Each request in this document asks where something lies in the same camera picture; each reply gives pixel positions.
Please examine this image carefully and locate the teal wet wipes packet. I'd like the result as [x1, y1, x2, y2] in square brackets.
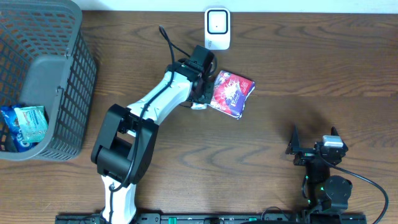
[14, 106, 48, 143]

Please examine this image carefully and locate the red purple snack packet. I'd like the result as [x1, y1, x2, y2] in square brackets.
[210, 70, 255, 119]

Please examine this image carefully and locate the left black cable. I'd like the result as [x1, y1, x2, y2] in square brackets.
[107, 24, 192, 224]

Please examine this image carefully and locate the blue Oreo cookie packet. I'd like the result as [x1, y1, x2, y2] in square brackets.
[1, 105, 37, 152]

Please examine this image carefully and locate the right black cable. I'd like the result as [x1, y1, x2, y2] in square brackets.
[317, 149, 390, 224]

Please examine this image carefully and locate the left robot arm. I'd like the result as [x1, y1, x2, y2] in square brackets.
[91, 58, 216, 223]

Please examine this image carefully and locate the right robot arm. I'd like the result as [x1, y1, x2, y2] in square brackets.
[285, 128, 353, 223]

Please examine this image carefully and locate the grey plastic mesh basket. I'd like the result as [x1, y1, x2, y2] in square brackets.
[1, 0, 97, 161]

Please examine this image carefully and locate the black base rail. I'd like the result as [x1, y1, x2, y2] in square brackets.
[55, 212, 368, 224]

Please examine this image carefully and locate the black cable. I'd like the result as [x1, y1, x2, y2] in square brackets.
[317, 149, 390, 224]
[107, 24, 192, 224]

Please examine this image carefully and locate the small orange box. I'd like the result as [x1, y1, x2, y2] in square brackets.
[190, 103, 208, 110]

